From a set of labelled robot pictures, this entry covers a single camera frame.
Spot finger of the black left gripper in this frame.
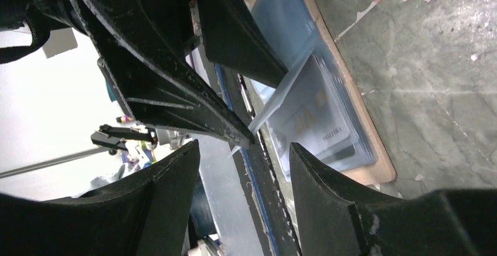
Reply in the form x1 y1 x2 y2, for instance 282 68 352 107
69 0 254 148
197 0 288 87

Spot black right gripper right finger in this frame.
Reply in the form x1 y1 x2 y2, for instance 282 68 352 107
290 143 496 255

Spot silver VIP credit card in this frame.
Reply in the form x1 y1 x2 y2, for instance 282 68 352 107
268 54 358 161

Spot tan leather card holder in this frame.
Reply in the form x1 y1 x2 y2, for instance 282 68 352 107
245 0 396 185

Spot blue credit cards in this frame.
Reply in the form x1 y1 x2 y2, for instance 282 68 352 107
252 0 377 185

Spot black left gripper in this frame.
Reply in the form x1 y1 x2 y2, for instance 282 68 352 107
1 0 87 64

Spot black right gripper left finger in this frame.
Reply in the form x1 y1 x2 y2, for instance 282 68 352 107
1 140 200 255

